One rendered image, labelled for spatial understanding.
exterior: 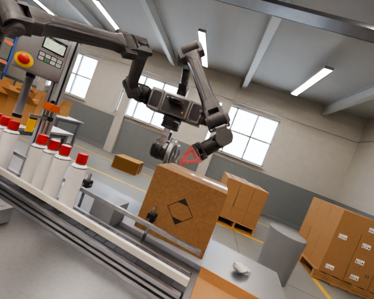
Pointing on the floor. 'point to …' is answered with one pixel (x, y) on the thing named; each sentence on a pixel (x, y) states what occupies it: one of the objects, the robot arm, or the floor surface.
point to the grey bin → (281, 251)
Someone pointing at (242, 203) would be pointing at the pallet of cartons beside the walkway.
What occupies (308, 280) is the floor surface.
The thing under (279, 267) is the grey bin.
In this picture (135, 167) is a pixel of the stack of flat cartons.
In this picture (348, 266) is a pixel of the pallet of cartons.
